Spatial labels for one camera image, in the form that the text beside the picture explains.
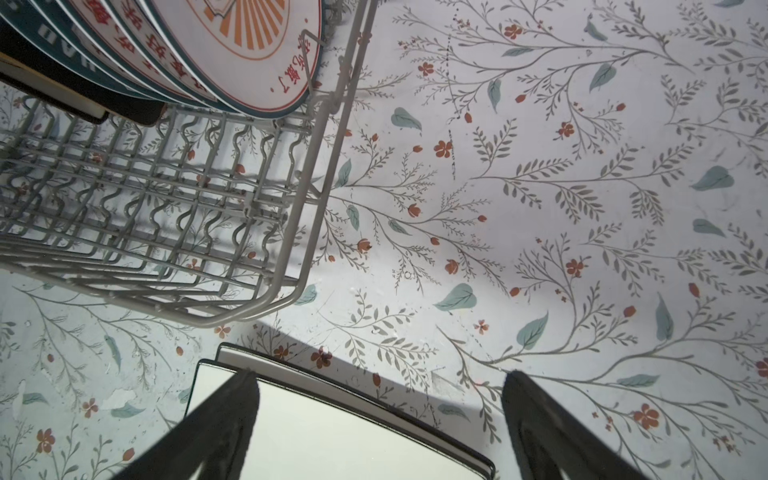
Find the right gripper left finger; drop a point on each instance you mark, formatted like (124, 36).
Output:
(211, 442)

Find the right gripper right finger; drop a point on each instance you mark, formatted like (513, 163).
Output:
(549, 442)

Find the white round plate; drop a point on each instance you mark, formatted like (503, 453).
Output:
(27, 22)
(256, 57)
(92, 24)
(155, 49)

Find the grey wire dish rack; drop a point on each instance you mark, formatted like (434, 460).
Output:
(205, 218)

